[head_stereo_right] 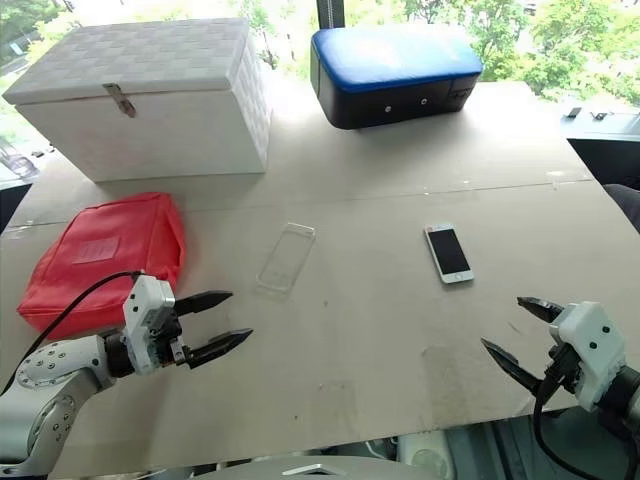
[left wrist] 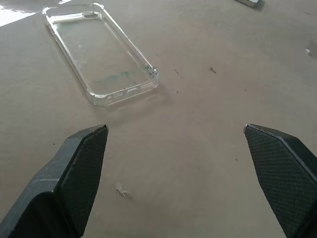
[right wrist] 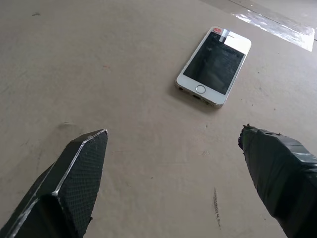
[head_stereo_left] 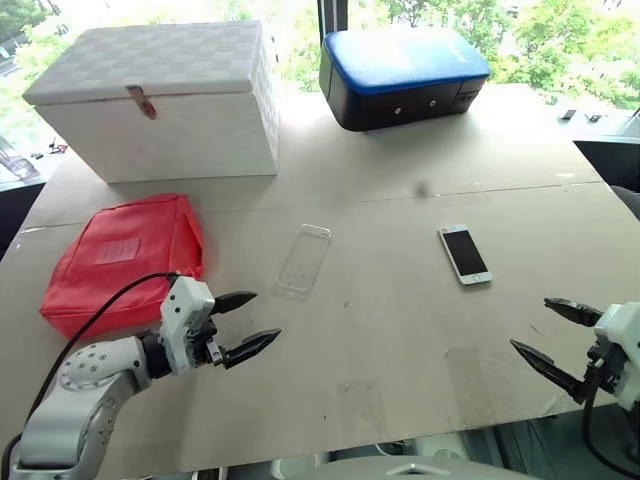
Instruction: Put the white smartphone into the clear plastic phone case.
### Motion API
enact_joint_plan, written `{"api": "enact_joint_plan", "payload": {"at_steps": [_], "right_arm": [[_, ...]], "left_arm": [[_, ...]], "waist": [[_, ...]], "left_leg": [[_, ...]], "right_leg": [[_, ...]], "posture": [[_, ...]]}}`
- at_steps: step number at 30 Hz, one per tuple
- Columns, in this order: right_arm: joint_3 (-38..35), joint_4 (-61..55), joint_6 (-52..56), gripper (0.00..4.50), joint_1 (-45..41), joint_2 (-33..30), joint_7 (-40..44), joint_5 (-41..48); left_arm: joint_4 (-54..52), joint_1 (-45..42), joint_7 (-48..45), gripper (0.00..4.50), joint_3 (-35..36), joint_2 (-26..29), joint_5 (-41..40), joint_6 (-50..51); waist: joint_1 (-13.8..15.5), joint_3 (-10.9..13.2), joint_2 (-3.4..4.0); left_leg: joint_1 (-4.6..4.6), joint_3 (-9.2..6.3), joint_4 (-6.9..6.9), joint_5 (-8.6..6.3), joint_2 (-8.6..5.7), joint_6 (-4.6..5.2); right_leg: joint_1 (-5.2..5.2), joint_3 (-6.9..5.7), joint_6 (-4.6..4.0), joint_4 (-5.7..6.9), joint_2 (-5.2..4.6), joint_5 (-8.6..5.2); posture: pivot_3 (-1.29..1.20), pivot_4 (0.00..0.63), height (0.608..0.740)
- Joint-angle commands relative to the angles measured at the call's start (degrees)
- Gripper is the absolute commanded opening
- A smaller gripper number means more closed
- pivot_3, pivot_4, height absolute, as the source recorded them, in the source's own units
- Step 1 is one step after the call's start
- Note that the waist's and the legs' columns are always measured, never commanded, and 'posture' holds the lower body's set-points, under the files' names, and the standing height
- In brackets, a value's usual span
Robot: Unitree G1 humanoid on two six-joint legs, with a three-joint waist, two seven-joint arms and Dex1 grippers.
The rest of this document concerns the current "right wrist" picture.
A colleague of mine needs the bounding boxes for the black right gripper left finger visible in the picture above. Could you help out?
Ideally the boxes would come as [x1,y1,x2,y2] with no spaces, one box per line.
[0,128,109,238]

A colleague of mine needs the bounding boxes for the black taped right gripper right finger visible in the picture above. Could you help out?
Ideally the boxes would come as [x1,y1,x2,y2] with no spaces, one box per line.
[238,124,317,238]

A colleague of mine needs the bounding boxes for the clear shiny tape strip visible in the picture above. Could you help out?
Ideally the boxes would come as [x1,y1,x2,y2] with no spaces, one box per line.
[231,9,316,52]

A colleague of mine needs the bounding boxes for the white smartphone with dark screen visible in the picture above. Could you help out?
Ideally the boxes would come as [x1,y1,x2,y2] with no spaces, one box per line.
[175,26,252,108]

